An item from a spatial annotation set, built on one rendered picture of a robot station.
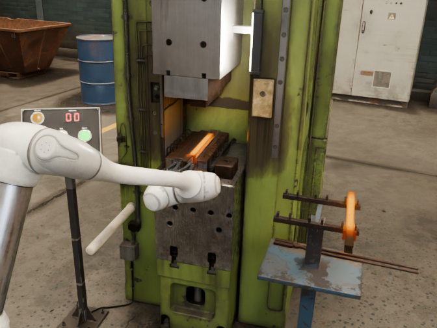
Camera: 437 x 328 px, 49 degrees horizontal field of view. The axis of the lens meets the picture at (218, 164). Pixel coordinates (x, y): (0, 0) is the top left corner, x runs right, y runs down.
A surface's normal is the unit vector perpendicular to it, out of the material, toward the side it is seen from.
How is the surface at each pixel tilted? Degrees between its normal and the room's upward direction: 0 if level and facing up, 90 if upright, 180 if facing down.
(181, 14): 90
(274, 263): 0
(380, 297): 0
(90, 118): 60
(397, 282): 0
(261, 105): 90
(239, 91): 90
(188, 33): 90
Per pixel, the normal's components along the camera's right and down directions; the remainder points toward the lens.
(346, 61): -0.39, 0.34
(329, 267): 0.03, -0.92
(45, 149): -0.20, -0.20
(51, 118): 0.17, -0.13
